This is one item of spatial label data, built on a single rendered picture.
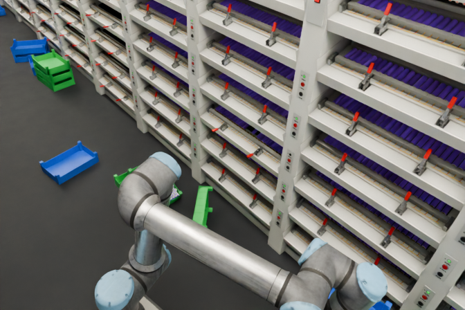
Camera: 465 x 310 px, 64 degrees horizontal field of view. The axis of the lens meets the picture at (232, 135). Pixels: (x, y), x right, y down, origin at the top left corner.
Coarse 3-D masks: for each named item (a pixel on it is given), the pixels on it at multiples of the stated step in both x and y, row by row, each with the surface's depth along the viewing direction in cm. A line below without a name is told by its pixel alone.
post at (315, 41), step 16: (304, 16) 130; (304, 32) 133; (320, 32) 128; (304, 48) 136; (320, 48) 130; (304, 64) 139; (304, 112) 148; (288, 128) 159; (304, 128) 152; (288, 144) 163; (288, 176) 172; (288, 192) 176; (272, 224) 198; (288, 224) 190; (272, 240) 204
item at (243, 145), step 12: (204, 108) 210; (204, 120) 210; (216, 120) 207; (216, 132) 207; (228, 132) 199; (240, 144) 192; (252, 144) 191; (252, 156) 188; (264, 156) 184; (276, 168) 179
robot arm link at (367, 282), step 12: (360, 264) 97; (372, 264) 98; (360, 276) 94; (372, 276) 95; (384, 276) 97; (348, 288) 95; (360, 288) 94; (372, 288) 93; (384, 288) 94; (348, 300) 98; (360, 300) 95; (372, 300) 93
